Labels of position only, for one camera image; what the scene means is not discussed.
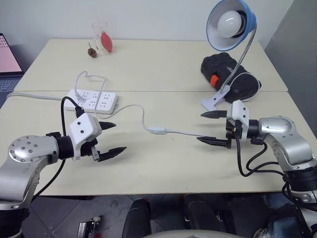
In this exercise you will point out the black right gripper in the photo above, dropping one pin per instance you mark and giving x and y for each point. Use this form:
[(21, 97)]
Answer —
[(231, 131)]

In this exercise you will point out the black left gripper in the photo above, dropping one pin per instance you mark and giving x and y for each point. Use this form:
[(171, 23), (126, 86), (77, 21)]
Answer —
[(89, 148)]

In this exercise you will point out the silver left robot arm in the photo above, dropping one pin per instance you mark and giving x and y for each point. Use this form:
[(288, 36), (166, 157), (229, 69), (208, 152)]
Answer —
[(24, 151)]

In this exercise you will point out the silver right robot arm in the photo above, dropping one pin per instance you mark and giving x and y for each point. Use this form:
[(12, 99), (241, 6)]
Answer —
[(277, 126)]

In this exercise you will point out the blue clip-on desk lamp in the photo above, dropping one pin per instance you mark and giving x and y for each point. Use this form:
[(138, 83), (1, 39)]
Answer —
[(250, 17)]

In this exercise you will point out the white power strip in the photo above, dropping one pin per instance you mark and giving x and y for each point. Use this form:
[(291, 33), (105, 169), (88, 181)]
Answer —
[(104, 99)]

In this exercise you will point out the black pack with orange button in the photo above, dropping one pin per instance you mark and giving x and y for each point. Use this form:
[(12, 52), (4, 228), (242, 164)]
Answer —
[(220, 64)]

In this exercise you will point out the dark rounded shape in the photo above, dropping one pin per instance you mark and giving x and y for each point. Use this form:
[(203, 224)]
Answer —
[(200, 213), (137, 218)]

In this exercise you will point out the small brown round trinket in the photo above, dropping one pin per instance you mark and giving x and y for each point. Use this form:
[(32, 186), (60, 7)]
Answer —
[(92, 52)]

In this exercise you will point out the small black floor device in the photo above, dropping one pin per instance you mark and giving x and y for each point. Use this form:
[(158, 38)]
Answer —
[(86, 226)]

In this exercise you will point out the red rubber air blower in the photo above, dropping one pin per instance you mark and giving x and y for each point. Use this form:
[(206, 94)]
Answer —
[(106, 41)]

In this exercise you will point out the white round light bulb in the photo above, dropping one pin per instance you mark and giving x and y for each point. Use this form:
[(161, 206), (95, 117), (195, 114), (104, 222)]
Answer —
[(229, 23)]

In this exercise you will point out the clear glass beaker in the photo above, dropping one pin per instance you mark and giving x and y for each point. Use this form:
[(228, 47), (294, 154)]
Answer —
[(96, 32)]

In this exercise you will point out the light grey rounded robot body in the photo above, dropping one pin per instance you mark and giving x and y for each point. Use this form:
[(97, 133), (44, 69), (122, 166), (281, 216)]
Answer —
[(188, 233)]

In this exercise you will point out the blue jeans leg with shoe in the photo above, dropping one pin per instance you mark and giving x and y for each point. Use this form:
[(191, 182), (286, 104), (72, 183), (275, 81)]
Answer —
[(284, 224)]

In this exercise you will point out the laptop with pink screen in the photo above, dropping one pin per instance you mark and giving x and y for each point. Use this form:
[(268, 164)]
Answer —
[(7, 57)]

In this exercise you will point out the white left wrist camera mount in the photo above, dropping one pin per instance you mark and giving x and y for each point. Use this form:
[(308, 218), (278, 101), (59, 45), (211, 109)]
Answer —
[(83, 126)]

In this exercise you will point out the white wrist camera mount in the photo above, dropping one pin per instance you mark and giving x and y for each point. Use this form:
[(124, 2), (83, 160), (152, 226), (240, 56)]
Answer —
[(83, 126), (240, 110)]

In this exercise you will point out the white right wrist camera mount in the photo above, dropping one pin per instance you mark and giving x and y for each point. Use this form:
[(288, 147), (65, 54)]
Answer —
[(240, 110)]

